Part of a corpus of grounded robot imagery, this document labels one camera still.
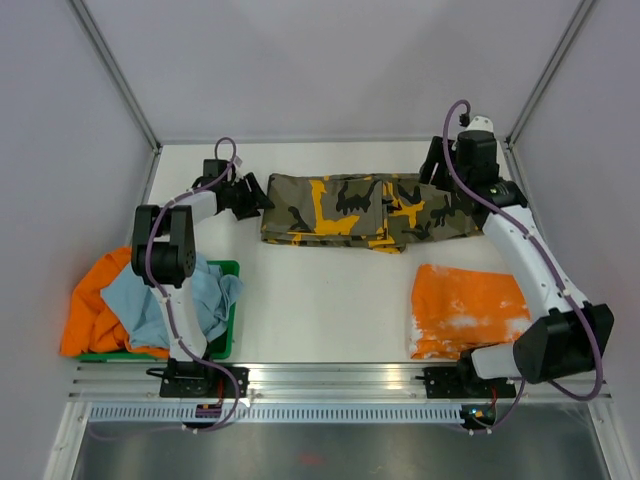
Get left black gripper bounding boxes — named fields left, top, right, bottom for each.
left=225, top=174, right=275, bottom=222

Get camouflage trousers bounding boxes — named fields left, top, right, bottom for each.
left=260, top=173, right=481, bottom=254

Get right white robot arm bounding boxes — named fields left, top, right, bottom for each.
left=420, top=129, right=614, bottom=401

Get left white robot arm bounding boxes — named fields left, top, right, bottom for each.
left=130, top=155, right=272, bottom=399

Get folded orange trousers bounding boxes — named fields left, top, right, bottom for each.
left=408, top=264, right=532, bottom=360

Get light blue garment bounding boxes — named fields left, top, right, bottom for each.
left=100, top=254, right=243, bottom=348

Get green plastic bin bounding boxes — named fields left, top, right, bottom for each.
left=72, top=259, right=240, bottom=362

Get orange garment in bin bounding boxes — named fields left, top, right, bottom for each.
left=59, top=247, right=169, bottom=359

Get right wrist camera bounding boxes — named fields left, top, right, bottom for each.
left=465, top=115, right=494, bottom=133

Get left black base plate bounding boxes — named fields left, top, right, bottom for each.
left=146, top=359, right=236, bottom=399

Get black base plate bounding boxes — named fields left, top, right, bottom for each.
left=146, top=359, right=236, bottom=399
left=416, top=366, right=516, bottom=400

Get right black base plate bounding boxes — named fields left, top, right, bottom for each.
left=416, top=366, right=516, bottom=400

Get aluminium rail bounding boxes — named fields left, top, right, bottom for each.
left=68, top=362, right=614, bottom=401

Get white slotted cable duct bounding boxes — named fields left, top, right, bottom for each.
left=89, top=402, right=463, bottom=424

